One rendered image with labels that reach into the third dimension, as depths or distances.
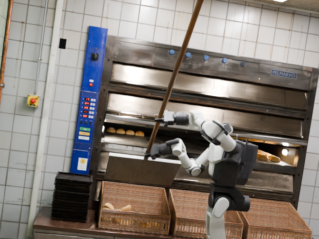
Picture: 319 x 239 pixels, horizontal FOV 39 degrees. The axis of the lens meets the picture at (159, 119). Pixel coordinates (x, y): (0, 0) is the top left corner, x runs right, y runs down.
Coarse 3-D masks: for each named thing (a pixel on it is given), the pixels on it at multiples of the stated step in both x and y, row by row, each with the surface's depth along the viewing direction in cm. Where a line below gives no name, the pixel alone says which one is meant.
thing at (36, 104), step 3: (30, 96) 370; (33, 96) 370; (36, 96) 370; (39, 96) 371; (27, 99) 370; (30, 99) 370; (36, 99) 371; (39, 99) 372; (27, 102) 370; (30, 102) 370; (36, 102) 371; (39, 102) 374; (27, 105) 370; (30, 105) 370; (33, 105) 371; (36, 105) 371; (39, 105) 377
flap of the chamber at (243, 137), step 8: (104, 120) 386; (112, 120) 379; (120, 120) 373; (128, 120) 374; (136, 120) 375; (160, 128) 392; (168, 128) 386; (176, 128) 380; (184, 128) 381; (232, 136) 391; (240, 136) 388; (248, 136) 389; (256, 136) 390; (280, 144) 408; (288, 144) 402; (296, 144) 396; (304, 144) 396
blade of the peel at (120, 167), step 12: (120, 156) 333; (132, 156) 335; (108, 168) 347; (120, 168) 347; (132, 168) 347; (144, 168) 347; (156, 168) 346; (168, 168) 346; (132, 180) 362; (144, 180) 362; (156, 180) 362; (168, 180) 361
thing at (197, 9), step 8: (200, 0) 217; (200, 8) 221; (192, 16) 226; (192, 24) 229; (184, 40) 239; (184, 48) 243; (176, 64) 254; (176, 72) 258; (168, 88) 270; (168, 96) 276; (160, 112) 290; (152, 136) 312; (152, 144) 321
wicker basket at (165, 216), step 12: (108, 192) 386; (132, 192) 389; (144, 192) 391; (156, 192) 393; (120, 204) 385; (144, 204) 388; (156, 204) 390; (168, 204) 367; (108, 216) 343; (120, 216) 344; (144, 216) 347; (156, 216) 347; (168, 216) 349; (108, 228) 343; (120, 228) 344; (132, 228) 346; (144, 228) 347; (156, 228) 348; (168, 228) 349
